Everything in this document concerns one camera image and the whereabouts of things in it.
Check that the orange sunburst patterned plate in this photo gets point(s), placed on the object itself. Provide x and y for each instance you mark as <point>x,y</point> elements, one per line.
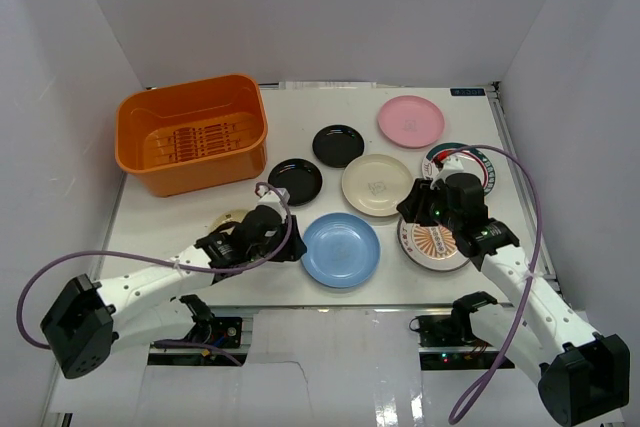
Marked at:
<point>433,248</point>

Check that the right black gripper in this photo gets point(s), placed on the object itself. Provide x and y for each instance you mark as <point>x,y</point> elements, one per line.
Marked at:
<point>413,208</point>

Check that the pink plate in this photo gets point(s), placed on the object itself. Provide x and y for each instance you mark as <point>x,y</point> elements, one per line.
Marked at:
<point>411,121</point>

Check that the white papers at back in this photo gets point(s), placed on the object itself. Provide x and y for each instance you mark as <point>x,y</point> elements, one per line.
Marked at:
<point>325,85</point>

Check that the black plate front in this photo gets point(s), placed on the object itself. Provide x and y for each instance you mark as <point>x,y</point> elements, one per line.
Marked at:
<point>301,178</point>

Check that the small yellow floral plate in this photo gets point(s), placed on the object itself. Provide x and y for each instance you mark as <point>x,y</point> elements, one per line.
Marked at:
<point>227,219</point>

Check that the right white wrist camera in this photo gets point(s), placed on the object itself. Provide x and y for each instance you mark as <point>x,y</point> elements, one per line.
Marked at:
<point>450,165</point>

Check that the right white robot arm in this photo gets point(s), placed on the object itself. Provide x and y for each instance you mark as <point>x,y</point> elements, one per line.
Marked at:
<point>579,373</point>

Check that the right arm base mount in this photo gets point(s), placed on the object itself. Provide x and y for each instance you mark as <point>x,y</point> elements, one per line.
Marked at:
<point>442,346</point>

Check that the cream plate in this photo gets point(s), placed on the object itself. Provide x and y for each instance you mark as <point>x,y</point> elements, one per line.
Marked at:
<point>376,184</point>

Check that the blue plate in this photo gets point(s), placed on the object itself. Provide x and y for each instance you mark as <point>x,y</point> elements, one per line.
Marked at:
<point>343,251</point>

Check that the orange plastic bin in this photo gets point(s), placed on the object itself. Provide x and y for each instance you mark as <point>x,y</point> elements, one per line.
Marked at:
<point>192,136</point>

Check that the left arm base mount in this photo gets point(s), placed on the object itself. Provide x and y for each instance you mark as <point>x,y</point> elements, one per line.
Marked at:
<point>208,334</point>

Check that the black plate rear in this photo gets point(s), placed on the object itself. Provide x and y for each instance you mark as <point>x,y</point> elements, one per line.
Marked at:
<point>337,145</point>

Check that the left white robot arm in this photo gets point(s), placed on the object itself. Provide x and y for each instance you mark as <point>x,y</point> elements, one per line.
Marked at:
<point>158,305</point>

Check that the white green rimmed plate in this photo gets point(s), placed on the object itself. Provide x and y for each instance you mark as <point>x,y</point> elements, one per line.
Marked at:
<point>473,161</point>

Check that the blue table label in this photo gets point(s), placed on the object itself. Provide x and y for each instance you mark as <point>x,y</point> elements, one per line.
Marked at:
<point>467,92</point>

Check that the black plate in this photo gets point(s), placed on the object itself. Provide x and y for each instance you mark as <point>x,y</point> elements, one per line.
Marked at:
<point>301,178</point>
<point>337,145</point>

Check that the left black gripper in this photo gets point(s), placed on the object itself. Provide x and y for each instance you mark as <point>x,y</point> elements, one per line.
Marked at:
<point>288,247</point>

